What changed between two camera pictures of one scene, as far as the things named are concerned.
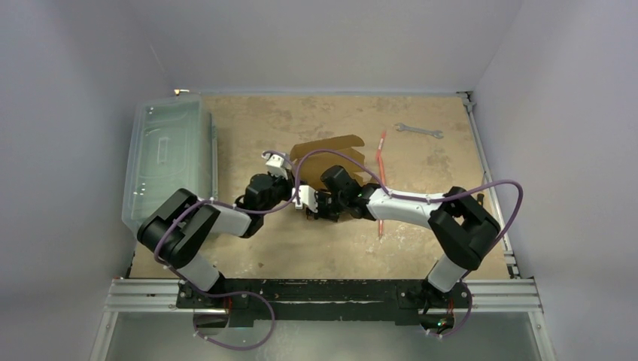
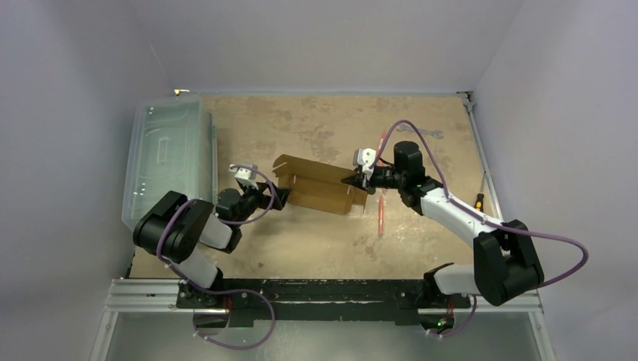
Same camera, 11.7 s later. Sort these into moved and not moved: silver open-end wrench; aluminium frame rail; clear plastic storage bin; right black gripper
Moved: right black gripper
Not moved: clear plastic storage bin; silver open-end wrench; aluminium frame rail
